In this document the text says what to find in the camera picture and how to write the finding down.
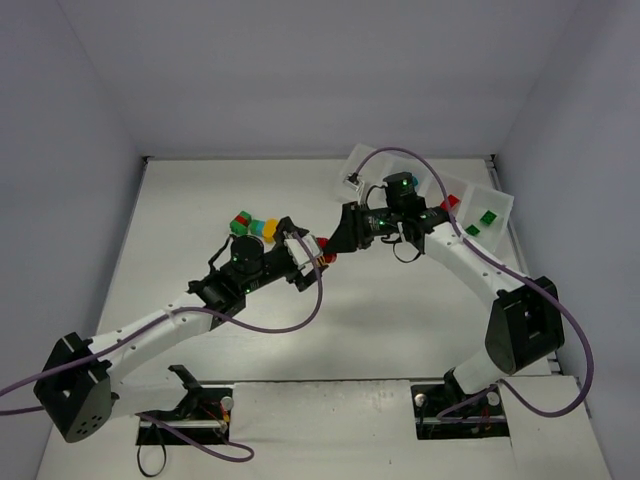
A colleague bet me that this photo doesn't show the small green lego brick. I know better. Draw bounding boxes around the small green lego brick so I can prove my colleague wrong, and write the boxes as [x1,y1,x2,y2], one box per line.
[465,224,480,236]

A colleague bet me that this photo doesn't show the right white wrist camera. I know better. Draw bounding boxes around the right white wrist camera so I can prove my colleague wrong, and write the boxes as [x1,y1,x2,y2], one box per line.
[343,172,365,202]

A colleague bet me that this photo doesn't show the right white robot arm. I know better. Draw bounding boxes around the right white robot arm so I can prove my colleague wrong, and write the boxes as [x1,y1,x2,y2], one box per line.
[323,172,565,402]

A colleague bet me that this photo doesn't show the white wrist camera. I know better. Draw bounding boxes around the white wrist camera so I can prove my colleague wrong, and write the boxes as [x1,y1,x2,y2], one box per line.
[343,172,365,202]
[284,234,323,269]

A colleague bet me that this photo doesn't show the purple cable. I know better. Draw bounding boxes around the purple cable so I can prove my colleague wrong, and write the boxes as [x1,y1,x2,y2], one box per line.
[354,145,595,419]
[0,227,324,461]

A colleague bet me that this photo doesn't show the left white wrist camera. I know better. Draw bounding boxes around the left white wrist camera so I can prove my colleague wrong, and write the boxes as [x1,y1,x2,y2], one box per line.
[284,234,323,269]

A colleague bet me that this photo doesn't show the yellow rounded lego brick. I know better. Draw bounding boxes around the yellow rounded lego brick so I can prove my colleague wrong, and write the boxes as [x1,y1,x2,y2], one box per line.
[262,218,279,243]

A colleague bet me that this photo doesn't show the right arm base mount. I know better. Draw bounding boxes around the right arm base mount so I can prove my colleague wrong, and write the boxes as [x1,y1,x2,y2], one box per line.
[410,383,510,441]

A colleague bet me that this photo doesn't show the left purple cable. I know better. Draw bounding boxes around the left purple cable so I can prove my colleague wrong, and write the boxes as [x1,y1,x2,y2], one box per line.
[0,227,324,461]

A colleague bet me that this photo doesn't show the burger printed lego stack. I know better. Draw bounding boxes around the burger printed lego stack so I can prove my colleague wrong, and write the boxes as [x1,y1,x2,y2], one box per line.
[318,254,338,266]

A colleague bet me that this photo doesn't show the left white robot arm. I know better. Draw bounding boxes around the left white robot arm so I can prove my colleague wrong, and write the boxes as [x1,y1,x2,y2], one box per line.
[33,217,327,443]

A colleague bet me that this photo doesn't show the clear four-compartment tray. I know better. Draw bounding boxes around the clear four-compartment tray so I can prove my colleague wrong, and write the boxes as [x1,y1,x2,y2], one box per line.
[333,144,514,253]

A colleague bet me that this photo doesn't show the green red lego brick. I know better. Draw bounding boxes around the green red lego brick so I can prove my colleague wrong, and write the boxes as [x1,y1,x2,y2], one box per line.
[480,210,498,226]

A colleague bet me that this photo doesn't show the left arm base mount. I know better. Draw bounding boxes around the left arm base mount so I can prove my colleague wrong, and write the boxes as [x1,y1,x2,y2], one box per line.
[145,365,234,446]

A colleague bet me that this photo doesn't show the red rounded lego brick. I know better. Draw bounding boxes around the red rounded lego brick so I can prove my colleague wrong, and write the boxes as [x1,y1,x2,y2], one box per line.
[440,194,461,211]

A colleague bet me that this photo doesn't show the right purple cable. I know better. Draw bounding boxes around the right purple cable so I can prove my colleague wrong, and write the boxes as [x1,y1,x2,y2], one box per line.
[354,145,595,419]

